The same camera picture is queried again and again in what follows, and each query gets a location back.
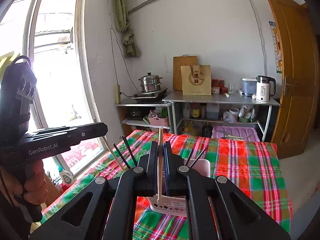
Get wooden door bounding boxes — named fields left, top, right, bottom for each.
left=268, top=0, right=319, bottom=159

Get person left hand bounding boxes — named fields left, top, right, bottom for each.
left=1, top=160, right=48, bottom=206

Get wooden cutting board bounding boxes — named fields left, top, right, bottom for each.
left=172, top=55, right=198, bottom=91

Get giraffe wall poster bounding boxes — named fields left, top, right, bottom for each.
left=269, top=21, right=283, bottom=74

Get pink woven basket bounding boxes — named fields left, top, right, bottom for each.
left=148, top=116, right=169, bottom=127

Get white jug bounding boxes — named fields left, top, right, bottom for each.
left=206, top=103, right=220, bottom=120

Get window frame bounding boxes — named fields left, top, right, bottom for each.
left=0, top=0, right=111, bottom=178

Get red jars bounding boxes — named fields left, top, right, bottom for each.
left=212, top=79, right=228, bottom=94

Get power strip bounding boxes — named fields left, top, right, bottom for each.
left=115, top=85, right=121, bottom=104

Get white electric kettle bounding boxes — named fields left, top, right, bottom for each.
left=256, top=75, right=276, bottom=103

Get blue plastic container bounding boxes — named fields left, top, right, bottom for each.
left=241, top=77, right=257, bottom=96

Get plaid tablecloth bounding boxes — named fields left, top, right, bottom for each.
left=40, top=129, right=292, bottom=239

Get pink utensil basket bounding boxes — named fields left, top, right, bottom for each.
left=147, top=159, right=211, bottom=217

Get brown paper bag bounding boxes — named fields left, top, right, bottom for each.
left=181, top=65, right=212, bottom=96

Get green hanging cloth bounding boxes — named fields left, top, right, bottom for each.
left=114, top=0, right=140, bottom=58

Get induction cooktop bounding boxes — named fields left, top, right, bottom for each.
left=132, top=88, right=168, bottom=102

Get black chopstick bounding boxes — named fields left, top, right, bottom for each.
left=121, top=135, right=138, bottom=167
left=185, top=149, right=194, bottom=166
left=113, top=143, right=131, bottom=169
left=196, top=147, right=207, bottom=161

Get metal shelf table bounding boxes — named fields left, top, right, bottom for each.
left=163, top=91, right=280, bottom=142

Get glass cup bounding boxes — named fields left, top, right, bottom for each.
left=228, top=83, right=236, bottom=94

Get steel steamer pot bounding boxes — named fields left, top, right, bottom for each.
left=139, top=72, right=162, bottom=93

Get purple plastic bin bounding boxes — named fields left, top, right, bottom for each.
left=212, top=126, right=260, bottom=142

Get wooden chopstick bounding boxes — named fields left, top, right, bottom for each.
left=93, top=118, right=126, bottom=172
left=157, top=127, right=163, bottom=206

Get soy sauce bottle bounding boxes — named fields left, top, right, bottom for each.
left=190, top=103, right=201, bottom=119

